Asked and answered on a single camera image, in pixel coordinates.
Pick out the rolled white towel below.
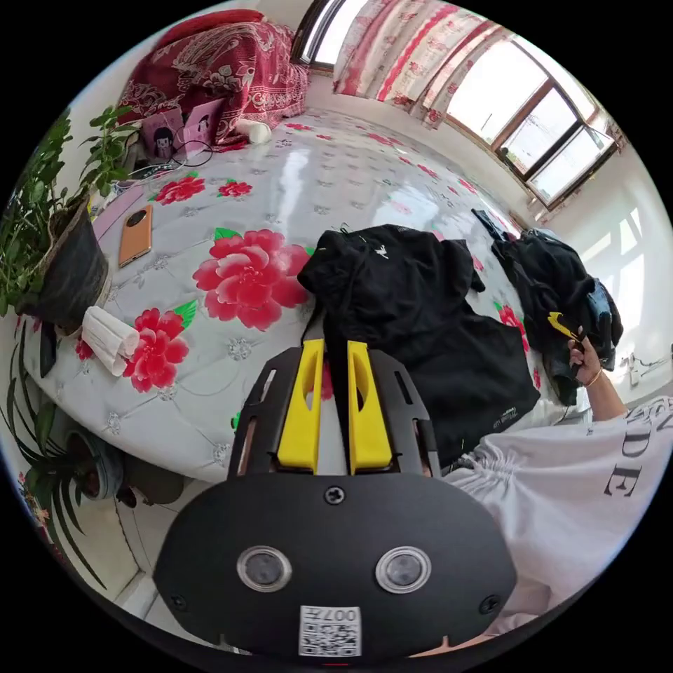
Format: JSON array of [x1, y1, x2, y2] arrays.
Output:
[[81, 306, 142, 378]]

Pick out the pink carton with cartoon print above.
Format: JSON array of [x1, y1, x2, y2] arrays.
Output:
[[140, 109, 184, 160], [180, 97, 226, 147]]

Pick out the orange phone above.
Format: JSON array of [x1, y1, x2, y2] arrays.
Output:
[[117, 203, 154, 269]]

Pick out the long-leaved plant in grey pot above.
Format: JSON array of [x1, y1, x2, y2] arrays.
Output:
[[0, 319, 128, 592]]

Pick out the person's right hand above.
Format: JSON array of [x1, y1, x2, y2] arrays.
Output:
[[567, 325, 604, 389]]

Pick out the person's body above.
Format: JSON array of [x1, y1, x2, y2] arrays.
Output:
[[440, 394, 673, 640]]

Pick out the person's right forearm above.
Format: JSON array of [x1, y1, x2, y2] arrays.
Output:
[[586, 367, 630, 419]]

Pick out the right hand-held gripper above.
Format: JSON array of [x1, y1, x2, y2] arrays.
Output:
[[548, 286, 621, 372]]

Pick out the bed with floral sheet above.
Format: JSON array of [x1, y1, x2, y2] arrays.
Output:
[[23, 107, 587, 486]]

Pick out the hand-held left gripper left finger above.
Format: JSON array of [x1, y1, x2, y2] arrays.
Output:
[[277, 339, 325, 472]]

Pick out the white roll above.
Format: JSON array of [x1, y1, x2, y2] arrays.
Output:
[[235, 119, 273, 146]]

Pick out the pile of clothes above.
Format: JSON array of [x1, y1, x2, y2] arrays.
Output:
[[471, 208, 625, 407]]

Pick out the window with brown frame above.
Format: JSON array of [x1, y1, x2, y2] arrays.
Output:
[[444, 34, 620, 211]]

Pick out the green plant in black pot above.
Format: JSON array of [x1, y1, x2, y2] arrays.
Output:
[[0, 104, 142, 337]]

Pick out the black cable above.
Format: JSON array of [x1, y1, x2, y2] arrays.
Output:
[[128, 142, 215, 179]]

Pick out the window with dark frame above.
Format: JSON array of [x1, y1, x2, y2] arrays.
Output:
[[290, 0, 372, 74]]

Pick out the red patterned quilt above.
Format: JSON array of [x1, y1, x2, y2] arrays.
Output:
[[116, 9, 312, 149]]

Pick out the floral curtain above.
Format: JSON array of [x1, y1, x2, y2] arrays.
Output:
[[331, 0, 514, 131]]

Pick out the black shorts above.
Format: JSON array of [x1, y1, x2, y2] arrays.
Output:
[[297, 223, 543, 469]]

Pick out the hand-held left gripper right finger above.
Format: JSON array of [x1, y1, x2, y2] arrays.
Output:
[[346, 340, 393, 475]]

